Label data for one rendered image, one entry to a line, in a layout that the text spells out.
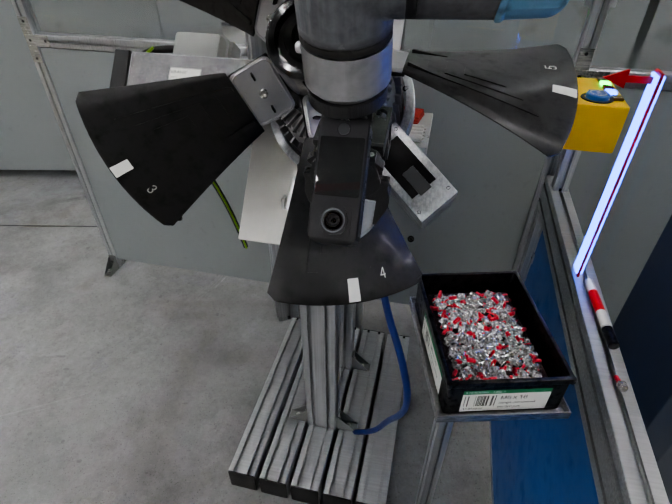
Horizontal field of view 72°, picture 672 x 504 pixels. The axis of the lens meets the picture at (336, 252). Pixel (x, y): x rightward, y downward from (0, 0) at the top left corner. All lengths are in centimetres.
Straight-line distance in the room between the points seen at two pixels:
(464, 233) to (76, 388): 146
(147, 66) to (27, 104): 222
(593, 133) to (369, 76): 66
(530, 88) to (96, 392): 163
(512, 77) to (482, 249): 108
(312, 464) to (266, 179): 86
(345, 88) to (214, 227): 158
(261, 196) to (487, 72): 47
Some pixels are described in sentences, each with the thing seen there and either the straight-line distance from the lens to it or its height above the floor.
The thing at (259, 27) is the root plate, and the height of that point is 121.
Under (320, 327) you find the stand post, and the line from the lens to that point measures 116.
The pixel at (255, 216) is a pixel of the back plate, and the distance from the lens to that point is 92.
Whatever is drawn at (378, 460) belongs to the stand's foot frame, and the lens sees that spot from 147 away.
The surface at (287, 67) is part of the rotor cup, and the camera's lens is 65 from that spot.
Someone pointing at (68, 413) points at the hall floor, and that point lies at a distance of 186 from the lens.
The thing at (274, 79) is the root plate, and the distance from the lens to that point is 72.
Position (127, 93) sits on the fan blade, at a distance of 75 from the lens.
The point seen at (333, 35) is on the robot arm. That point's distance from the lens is 37.
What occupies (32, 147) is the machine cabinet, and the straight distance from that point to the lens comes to 326.
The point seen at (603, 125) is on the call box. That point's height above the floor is 104.
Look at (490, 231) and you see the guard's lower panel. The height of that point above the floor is 45.
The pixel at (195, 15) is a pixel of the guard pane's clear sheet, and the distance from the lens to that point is 161.
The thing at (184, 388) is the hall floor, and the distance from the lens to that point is 177.
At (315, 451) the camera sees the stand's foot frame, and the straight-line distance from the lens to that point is 147.
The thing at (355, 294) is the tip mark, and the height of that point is 94.
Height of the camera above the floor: 137
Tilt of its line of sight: 38 degrees down
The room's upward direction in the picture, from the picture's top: straight up
